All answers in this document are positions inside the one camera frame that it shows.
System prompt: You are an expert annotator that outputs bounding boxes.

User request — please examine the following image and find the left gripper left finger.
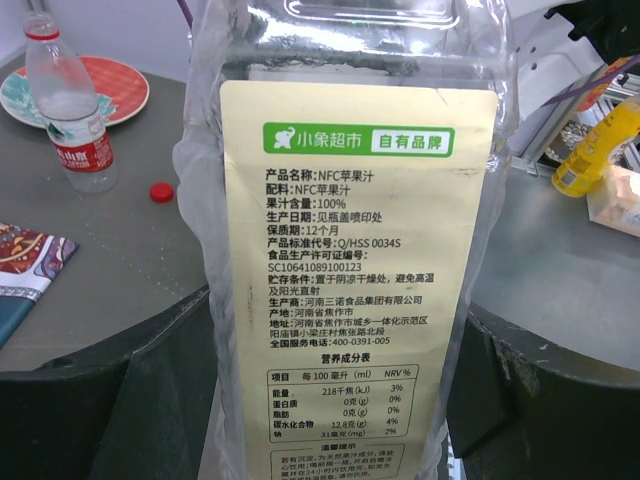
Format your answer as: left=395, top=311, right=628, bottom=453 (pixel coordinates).
left=1, top=287, right=217, bottom=479

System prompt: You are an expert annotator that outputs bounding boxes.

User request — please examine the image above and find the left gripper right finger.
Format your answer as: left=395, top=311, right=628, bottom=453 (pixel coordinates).
left=447, top=304, right=639, bottom=479

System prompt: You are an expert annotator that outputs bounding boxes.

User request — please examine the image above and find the red bottle cap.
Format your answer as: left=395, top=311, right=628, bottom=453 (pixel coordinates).
left=149, top=182, right=175, bottom=203

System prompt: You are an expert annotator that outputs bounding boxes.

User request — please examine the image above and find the clear bottle red label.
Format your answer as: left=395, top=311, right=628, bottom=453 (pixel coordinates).
left=23, top=11, right=117, bottom=194

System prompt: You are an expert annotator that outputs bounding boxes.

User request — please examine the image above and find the square clear juice bottle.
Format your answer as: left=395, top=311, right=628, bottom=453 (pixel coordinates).
left=173, top=1, right=518, bottom=479

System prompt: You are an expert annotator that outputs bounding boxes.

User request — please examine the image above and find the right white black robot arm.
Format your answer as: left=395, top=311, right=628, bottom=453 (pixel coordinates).
left=506, top=0, right=610, bottom=163

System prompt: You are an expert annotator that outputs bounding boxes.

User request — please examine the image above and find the yellow bottle in background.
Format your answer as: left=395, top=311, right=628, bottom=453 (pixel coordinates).
left=551, top=94, right=639, bottom=198

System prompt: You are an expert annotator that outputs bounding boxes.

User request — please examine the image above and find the blue patterned placemat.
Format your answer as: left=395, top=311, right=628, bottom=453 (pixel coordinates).
left=0, top=223, right=79, bottom=346

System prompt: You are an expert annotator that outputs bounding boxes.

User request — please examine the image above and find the red teal round plate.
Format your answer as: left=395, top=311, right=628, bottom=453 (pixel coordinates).
left=1, top=55, right=150, bottom=129

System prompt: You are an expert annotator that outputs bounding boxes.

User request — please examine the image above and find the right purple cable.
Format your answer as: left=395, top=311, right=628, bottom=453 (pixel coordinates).
left=542, top=54, right=640, bottom=106

